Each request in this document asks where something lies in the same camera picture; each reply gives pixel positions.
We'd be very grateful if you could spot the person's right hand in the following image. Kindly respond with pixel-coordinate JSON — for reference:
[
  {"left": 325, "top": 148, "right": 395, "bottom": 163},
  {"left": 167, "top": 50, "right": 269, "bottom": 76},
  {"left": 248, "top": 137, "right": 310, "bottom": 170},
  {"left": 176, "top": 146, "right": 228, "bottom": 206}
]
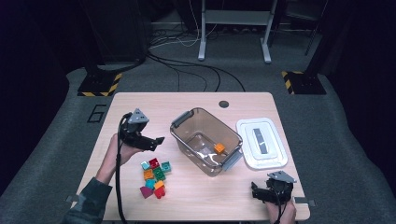
[{"left": 264, "top": 199, "right": 297, "bottom": 224}]

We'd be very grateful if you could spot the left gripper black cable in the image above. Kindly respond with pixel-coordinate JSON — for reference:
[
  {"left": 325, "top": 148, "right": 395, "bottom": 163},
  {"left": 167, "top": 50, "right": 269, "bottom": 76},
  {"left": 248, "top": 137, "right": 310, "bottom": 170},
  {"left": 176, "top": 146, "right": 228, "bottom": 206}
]
[{"left": 115, "top": 111, "right": 134, "bottom": 224}]

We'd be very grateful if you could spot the black tripod leg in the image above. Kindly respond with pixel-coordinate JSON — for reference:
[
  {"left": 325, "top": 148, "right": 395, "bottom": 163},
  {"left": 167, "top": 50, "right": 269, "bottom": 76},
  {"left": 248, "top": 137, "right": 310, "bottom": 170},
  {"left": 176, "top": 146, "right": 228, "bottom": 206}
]
[{"left": 304, "top": 12, "right": 325, "bottom": 57}]

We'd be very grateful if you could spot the person's left hand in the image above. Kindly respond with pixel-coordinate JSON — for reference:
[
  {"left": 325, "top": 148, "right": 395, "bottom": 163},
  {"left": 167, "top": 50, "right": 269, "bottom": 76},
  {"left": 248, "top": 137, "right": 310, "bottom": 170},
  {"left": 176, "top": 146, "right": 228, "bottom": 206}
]
[{"left": 109, "top": 133, "right": 145, "bottom": 168}]

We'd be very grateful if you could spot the transparent brown storage box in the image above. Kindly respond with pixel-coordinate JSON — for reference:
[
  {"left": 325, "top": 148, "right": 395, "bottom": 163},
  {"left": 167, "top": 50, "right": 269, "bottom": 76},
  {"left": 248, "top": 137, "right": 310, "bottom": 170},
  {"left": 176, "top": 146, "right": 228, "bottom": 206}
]
[{"left": 169, "top": 106, "right": 244, "bottom": 177}]

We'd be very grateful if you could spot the black floor cable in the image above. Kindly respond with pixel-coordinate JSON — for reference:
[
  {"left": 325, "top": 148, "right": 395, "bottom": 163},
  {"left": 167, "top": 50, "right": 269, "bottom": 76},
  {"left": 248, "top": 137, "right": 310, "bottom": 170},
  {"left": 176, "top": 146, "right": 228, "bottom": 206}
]
[
  {"left": 174, "top": 66, "right": 209, "bottom": 92},
  {"left": 172, "top": 64, "right": 181, "bottom": 92},
  {"left": 148, "top": 52, "right": 247, "bottom": 92},
  {"left": 148, "top": 55, "right": 222, "bottom": 92}
]

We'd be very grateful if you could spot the striped black stand base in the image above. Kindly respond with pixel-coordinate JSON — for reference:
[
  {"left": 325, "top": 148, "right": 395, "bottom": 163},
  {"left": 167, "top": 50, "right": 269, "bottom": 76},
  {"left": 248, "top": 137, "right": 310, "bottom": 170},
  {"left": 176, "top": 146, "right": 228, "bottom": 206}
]
[
  {"left": 77, "top": 72, "right": 123, "bottom": 97},
  {"left": 281, "top": 70, "right": 327, "bottom": 95}
]

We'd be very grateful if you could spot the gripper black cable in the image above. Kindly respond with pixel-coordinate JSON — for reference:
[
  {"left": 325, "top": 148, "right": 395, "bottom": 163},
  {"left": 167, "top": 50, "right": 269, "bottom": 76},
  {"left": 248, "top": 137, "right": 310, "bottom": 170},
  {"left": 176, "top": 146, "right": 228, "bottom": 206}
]
[
  {"left": 115, "top": 111, "right": 134, "bottom": 224},
  {"left": 273, "top": 189, "right": 289, "bottom": 224}
]

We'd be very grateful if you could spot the white metal desk frame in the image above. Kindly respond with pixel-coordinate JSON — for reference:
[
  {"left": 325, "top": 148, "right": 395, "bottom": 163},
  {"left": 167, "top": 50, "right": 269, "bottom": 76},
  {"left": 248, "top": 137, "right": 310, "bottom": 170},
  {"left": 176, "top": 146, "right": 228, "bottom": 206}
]
[{"left": 197, "top": 0, "right": 279, "bottom": 64}]

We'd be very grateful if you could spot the white box lid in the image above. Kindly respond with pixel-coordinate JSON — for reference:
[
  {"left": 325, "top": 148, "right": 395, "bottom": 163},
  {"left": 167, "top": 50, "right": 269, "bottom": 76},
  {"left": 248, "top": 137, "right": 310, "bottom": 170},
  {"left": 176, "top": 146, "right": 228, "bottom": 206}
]
[{"left": 235, "top": 117, "right": 289, "bottom": 171}]

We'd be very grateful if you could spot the dark green toy brick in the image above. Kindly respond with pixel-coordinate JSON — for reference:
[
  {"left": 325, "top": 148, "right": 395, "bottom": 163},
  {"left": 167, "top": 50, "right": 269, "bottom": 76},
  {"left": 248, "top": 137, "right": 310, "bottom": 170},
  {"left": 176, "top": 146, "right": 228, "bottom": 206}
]
[{"left": 152, "top": 167, "right": 166, "bottom": 182}]

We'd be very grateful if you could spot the grey tape strip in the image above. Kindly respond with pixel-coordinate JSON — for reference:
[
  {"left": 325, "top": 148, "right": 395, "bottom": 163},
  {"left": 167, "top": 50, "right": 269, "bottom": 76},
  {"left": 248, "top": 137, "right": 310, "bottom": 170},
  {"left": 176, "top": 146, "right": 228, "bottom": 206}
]
[
  {"left": 293, "top": 196, "right": 317, "bottom": 207},
  {"left": 64, "top": 194, "right": 87, "bottom": 203}
]

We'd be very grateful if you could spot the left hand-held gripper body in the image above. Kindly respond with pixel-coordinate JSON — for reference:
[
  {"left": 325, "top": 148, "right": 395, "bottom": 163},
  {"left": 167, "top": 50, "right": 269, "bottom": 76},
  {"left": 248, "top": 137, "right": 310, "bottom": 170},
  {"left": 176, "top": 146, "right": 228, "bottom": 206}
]
[{"left": 119, "top": 107, "right": 151, "bottom": 149}]

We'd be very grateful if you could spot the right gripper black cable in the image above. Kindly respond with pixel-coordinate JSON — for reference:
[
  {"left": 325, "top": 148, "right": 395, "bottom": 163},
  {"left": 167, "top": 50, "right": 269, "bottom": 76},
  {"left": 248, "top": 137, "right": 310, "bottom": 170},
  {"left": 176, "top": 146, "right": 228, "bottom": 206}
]
[{"left": 273, "top": 189, "right": 289, "bottom": 224}]

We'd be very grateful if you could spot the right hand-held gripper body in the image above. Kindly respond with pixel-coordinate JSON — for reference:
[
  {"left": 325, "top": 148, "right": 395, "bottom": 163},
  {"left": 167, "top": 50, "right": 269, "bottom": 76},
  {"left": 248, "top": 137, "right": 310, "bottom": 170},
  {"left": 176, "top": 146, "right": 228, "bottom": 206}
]
[{"left": 258, "top": 170, "right": 297, "bottom": 205}]

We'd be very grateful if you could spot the white floor cable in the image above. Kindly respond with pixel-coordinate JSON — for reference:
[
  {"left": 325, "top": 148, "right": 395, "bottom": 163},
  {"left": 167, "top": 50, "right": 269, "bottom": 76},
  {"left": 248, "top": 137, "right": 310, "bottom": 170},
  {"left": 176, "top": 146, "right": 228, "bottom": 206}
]
[{"left": 148, "top": 31, "right": 206, "bottom": 49}]

